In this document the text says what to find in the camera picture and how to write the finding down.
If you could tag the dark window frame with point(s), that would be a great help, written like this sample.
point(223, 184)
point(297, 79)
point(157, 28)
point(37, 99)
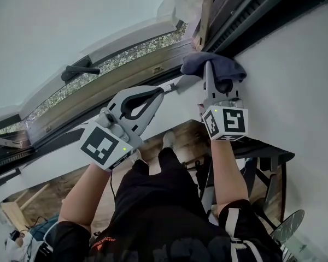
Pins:
point(262, 20)

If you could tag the person's black trousers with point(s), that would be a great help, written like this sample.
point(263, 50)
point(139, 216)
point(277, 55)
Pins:
point(158, 187)

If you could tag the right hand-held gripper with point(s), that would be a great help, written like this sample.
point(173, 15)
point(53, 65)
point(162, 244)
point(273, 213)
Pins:
point(232, 121)

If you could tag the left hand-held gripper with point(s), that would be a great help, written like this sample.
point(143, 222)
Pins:
point(101, 149)

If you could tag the person's right forearm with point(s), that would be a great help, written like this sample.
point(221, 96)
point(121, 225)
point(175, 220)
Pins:
point(227, 179)

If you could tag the person's left forearm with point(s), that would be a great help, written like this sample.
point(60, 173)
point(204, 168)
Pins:
point(82, 198)

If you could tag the pale green side table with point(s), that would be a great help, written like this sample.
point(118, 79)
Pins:
point(300, 247)

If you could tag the white shoe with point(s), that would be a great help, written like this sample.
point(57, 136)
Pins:
point(169, 139)
point(136, 157)

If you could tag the open window sash with glass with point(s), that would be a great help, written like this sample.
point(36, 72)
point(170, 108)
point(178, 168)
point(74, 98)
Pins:
point(57, 23)

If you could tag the wooden stick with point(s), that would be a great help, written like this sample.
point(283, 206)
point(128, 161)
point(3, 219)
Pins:
point(34, 196)

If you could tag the dark grey cloth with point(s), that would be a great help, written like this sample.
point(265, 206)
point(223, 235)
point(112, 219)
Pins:
point(224, 64)

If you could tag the light wooden plank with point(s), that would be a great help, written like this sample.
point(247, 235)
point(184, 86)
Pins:
point(13, 214)

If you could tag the person's black shirt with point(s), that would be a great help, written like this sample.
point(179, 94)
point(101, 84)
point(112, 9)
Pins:
point(166, 241)

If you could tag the black side table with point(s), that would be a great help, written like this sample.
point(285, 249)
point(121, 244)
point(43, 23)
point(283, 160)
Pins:
point(262, 149)

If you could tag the white plastic film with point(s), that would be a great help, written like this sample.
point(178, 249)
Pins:
point(186, 1)

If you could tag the round black marble table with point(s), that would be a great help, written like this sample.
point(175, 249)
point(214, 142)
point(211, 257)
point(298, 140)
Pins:
point(288, 226)

